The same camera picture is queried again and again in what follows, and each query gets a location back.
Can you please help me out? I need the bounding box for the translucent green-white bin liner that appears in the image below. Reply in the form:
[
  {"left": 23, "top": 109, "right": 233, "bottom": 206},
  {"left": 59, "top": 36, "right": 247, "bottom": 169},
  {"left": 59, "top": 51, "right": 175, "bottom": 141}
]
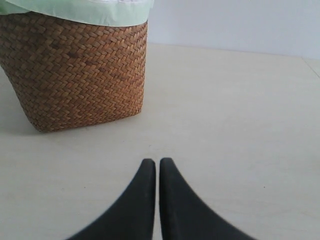
[{"left": 0, "top": 0, "right": 154, "bottom": 27}]

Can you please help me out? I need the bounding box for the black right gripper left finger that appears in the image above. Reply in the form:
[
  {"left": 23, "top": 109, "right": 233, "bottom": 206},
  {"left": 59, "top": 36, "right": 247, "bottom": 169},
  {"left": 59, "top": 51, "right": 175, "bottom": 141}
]
[{"left": 70, "top": 159, "right": 156, "bottom": 240}]

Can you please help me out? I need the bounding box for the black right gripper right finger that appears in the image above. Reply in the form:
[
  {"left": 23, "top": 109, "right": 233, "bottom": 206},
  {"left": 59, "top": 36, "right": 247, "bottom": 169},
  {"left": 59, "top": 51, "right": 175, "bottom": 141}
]
[{"left": 159, "top": 157, "right": 253, "bottom": 240}]

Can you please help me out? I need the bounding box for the woven wicker basket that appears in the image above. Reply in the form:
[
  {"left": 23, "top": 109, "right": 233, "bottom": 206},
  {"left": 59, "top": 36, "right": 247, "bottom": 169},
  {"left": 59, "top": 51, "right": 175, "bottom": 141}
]
[{"left": 0, "top": 12, "right": 148, "bottom": 133}]

